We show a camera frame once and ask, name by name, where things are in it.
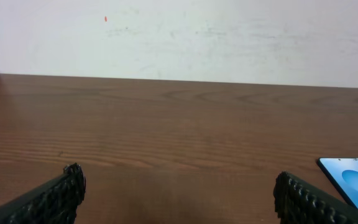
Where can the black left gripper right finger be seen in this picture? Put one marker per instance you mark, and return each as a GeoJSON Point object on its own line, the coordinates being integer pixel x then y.
{"type": "Point", "coordinates": [297, 201]}

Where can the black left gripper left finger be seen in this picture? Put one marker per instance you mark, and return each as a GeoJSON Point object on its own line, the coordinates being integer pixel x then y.
{"type": "Point", "coordinates": [55, 201]}

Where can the blue screen smartphone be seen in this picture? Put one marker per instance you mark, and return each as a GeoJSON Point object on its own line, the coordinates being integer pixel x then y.
{"type": "Point", "coordinates": [343, 174]}

